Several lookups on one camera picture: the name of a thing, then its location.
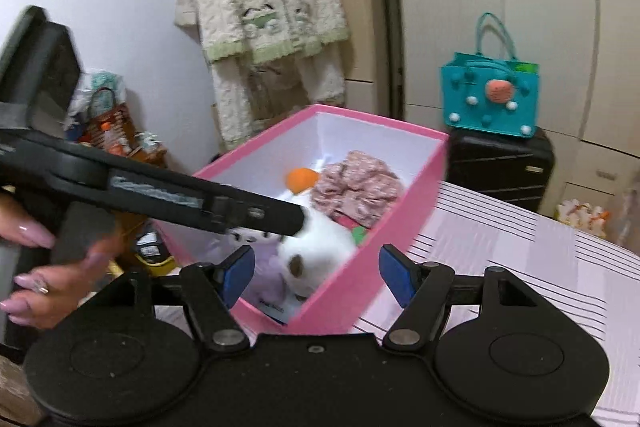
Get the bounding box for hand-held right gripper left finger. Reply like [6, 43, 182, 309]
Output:
[107, 245, 257, 353]

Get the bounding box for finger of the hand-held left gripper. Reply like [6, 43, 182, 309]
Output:
[107, 167, 307, 238]

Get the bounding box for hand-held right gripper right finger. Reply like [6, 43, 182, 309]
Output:
[378, 244, 543, 352]

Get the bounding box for light purple plush toy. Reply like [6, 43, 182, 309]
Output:
[245, 232, 291, 313]

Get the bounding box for red strawberry plush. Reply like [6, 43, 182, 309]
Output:
[332, 213, 373, 250]

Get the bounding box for pink cardboard box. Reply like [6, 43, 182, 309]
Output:
[150, 103, 451, 337]

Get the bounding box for white plush toy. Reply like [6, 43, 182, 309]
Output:
[227, 204, 358, 303]

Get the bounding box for orange ball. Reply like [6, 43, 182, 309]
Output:
[286, 167, 320, 194]

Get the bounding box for pink floral scrunchie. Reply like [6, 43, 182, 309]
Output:
[311, 150, 405, 228]

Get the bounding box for person's left hand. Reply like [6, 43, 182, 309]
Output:
[0, 192, 128, 332]

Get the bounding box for bottle with orange label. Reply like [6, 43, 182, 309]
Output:
[99, 122, 122, 154]

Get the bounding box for brown wicker basket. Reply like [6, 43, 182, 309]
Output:
[82, 87, 138, 155]

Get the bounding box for striped tablecloth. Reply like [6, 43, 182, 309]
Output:
[345, 179, 640, 427]

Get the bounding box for cream fluffy pajama pants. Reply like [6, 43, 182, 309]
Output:
[209, 42, 347, 152]

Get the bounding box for black suitcase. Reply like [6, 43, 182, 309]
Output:
[445, 127, 556, 215]

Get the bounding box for teal felt handbag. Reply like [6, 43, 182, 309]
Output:
[440, 12, 541, 142]

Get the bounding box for clear plastic bag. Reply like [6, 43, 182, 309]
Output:
[607, 172, 640, 255]

